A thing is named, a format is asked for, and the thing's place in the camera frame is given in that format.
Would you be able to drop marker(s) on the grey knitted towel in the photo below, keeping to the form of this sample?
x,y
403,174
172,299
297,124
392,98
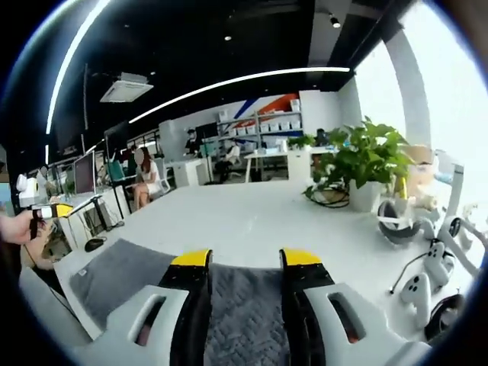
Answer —
x,y
114,274

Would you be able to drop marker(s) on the person's left hand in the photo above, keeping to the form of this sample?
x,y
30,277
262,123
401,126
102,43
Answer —
x,y
17,228

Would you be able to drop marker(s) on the small white computer desk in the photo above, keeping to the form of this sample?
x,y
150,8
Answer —
x,y
84,202

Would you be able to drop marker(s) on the computer monitor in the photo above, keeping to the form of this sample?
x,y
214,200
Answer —
x,y
84,173

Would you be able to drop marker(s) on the black computer mouse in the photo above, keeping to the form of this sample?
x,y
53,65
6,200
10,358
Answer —
x,y
95,244

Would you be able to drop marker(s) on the white game controller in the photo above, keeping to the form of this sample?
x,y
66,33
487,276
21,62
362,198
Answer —
x,y
438,263
417,297

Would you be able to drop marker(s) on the white VR headset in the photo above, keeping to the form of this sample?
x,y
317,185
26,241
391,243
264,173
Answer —
x,y
398,236

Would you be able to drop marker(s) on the white office chair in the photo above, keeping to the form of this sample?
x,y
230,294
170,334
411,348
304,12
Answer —
x,y
164,179

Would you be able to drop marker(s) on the white low cabinet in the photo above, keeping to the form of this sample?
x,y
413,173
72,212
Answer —
x,y
187,171

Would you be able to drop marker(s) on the ceiling air conditioner unit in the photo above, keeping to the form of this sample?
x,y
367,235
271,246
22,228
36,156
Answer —
x,y
126,88

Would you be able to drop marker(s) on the long ceiling light strip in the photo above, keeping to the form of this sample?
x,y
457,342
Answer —
x,y
66,57
236,81

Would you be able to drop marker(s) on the white office desk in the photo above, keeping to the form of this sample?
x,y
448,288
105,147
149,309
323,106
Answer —
x,y
267,156

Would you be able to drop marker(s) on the green plant in white pot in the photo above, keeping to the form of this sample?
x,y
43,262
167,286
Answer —
x,y
366,152

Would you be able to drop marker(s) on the small green plant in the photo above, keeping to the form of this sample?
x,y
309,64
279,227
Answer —
x,y
301,142

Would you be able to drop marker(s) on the white headset stand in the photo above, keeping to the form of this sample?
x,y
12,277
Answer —
x,y
457,190

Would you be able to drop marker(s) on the shelf rack with white boxes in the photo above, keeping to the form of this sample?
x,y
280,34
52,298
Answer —
x,y
263,124

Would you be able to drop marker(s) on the ceiling spotlight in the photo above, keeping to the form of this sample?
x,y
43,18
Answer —
x,y
335,21

